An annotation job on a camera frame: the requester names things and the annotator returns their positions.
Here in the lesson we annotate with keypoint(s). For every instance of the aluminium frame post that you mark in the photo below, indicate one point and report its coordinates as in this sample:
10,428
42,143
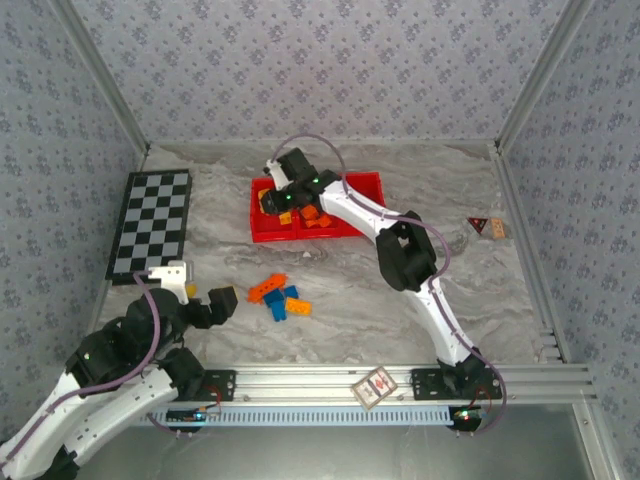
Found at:
541,75
104,75

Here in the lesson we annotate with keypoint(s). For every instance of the aluminium side rail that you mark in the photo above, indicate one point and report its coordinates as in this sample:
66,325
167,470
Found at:
524,225

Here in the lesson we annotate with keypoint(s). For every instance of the red-orange lego brick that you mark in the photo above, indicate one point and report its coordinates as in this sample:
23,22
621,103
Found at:
310,212

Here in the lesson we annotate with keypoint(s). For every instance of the blue lego brick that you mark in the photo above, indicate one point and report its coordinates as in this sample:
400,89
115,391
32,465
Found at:
279,314
273,299
291,291

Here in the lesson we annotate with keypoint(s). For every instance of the circuit board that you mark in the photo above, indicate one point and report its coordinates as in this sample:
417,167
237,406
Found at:
467,415
192,415

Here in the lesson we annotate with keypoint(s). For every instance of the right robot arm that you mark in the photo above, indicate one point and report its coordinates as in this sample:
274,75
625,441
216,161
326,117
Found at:
405,260

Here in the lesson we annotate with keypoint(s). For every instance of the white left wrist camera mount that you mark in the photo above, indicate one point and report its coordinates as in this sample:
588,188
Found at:
170,275

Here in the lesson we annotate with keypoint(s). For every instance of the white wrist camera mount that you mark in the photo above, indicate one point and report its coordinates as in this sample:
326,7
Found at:
170,275
277,172

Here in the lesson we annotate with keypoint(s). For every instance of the small card on rail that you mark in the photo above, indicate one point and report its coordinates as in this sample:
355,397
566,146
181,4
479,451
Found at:
375,388

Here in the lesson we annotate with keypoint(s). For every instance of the red three-compartment tray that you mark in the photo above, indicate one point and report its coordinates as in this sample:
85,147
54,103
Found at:
270,232

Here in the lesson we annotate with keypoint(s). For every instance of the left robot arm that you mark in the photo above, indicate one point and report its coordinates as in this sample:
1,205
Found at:
125,405

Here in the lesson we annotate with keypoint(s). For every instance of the small orange lego brick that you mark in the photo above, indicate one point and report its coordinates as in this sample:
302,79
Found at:
322,221

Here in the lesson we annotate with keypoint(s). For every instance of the aluminium front rail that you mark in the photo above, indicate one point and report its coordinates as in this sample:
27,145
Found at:
310,382

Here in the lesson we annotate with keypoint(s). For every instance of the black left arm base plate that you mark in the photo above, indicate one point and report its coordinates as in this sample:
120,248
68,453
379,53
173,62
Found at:
225,385

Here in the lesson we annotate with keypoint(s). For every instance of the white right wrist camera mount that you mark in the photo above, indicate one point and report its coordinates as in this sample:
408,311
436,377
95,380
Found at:
277,172

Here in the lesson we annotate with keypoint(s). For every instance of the left circuit board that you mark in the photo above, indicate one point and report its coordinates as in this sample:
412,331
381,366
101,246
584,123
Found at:
192,415

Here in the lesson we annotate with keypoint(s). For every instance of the yellow-orange lego brick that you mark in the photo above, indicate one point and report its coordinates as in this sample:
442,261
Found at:
298,306
285,217

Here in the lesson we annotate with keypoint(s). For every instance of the right circuit board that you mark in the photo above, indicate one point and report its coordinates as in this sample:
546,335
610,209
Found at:
467,415

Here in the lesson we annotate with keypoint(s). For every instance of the orange holed lego plate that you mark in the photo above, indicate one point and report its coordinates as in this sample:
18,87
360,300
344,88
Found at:
267,289

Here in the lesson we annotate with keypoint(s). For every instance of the red triangle marker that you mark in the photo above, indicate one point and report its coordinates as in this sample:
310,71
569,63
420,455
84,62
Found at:
478,223

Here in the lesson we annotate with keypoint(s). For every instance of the black grey checkerboard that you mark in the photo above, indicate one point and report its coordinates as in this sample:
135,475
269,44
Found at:
150,225

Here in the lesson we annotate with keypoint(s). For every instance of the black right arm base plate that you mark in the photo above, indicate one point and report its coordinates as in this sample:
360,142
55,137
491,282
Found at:
425,385

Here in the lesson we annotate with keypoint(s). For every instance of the small wooden tag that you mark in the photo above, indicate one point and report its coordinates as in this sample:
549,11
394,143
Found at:
498,228

